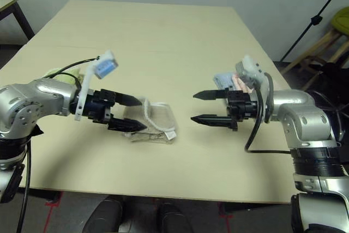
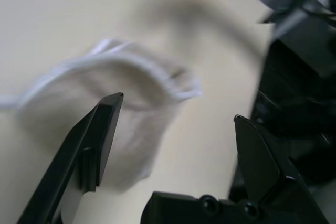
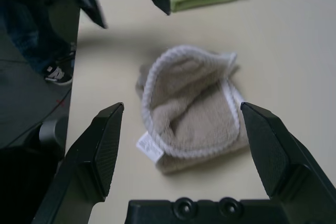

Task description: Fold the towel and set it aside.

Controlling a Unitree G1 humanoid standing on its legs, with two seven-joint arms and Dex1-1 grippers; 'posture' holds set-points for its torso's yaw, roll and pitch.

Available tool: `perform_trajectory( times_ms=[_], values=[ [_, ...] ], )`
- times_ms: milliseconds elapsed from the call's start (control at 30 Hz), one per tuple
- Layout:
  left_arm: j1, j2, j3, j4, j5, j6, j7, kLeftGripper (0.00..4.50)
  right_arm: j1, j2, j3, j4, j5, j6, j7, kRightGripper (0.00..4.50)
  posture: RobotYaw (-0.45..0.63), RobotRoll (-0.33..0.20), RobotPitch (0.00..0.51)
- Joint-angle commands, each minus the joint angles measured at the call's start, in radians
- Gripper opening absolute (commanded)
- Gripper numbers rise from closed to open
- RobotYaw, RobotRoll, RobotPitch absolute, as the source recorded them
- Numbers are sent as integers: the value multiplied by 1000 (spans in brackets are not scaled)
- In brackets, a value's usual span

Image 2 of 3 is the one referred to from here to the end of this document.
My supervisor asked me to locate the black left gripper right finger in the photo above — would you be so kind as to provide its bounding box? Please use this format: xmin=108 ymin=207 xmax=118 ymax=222
xmin=233 ymin=114 xmax=329 ymax=224

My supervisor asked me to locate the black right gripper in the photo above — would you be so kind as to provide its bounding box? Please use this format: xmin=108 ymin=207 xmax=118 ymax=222
xmin=250 ymin=16 xmax=336 ymax=185

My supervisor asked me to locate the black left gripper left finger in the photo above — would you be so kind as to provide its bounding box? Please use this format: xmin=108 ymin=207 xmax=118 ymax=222
xmin=17 ymin=92 xmax=124 ymax=224

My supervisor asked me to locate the beige towel white trim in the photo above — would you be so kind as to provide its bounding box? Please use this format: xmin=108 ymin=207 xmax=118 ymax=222
xmin=0 ymin=39 xmax=203 ymax=224

